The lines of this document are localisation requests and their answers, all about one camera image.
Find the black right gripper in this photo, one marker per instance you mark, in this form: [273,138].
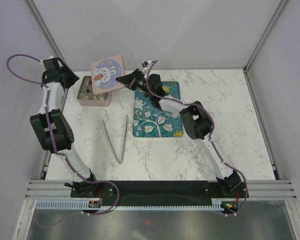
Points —
[128,79]

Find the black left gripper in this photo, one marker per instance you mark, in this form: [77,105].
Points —
[74,78]

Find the pink box lid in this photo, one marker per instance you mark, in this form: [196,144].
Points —
[104,74]

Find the metal serving tongs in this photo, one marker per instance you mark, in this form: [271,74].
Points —
[118,142]

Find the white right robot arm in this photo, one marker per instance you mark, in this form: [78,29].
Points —
[197,123]

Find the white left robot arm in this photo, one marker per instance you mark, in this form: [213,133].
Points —
[51,128]

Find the pink chocolate box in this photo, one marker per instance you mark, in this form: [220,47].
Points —
[91,102]

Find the teal floral tray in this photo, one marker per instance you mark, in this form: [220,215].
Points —
[150,122]

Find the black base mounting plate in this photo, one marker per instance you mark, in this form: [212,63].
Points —
[163,193]

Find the aluminium frame rail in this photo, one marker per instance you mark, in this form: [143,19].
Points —
[44,29]

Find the white slotted cable duct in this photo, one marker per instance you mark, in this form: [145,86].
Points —
[89,205]

